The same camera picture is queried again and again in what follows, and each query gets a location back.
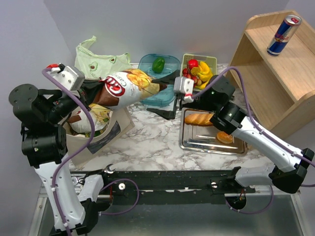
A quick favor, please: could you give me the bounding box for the green bell pepper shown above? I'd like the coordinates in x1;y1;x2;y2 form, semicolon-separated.
152;57;165;73

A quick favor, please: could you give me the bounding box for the yellow banana bunch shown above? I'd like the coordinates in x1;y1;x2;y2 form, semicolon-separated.
191;61;213;90

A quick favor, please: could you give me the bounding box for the brown chip bag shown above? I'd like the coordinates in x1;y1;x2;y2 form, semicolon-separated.
93;69;167;111

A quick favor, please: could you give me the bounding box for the beige canvas tote bag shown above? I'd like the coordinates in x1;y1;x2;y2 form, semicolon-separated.
63;104;134;169

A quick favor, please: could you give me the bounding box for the green plastic grocery bag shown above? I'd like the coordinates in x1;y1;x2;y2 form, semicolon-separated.
74;36;131;80

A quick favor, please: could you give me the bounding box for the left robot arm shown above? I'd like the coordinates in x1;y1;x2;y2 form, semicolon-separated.
9;84;98;236

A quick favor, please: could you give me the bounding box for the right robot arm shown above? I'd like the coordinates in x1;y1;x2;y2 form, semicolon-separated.
172;66;314;194

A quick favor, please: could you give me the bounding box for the teal transparent plastic container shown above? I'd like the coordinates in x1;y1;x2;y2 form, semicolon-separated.
138;54;181;107

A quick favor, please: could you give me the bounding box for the bread loaf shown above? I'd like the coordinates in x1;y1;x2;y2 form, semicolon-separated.
184;113;213;126

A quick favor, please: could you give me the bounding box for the red apple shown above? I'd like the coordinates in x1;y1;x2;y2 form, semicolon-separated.
187;59;199;69

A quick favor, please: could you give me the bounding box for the metal tray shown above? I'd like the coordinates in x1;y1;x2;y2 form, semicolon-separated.
179;108;248;155

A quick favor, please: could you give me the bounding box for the glazed donut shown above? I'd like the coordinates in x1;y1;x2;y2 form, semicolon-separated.
217;131;234;144

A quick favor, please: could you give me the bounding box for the wooden shelf unit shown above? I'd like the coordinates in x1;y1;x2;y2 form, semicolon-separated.
226;10;315;139

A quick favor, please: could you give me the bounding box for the red bull can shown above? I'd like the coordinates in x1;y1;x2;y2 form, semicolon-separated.
267;15;302;56

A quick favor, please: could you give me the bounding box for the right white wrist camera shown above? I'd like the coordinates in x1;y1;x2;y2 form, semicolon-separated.
173;77;194;104

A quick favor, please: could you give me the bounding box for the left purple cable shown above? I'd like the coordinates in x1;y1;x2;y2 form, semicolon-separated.
41;68;96;232

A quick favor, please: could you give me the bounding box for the purple cable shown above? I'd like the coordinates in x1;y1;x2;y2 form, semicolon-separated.
191;66;315;187
41;68;96;232

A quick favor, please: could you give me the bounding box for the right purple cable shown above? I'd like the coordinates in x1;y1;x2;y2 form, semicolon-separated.
191;66;315;187

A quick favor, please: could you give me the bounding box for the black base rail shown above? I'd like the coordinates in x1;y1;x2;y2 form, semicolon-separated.
81;169;256;205

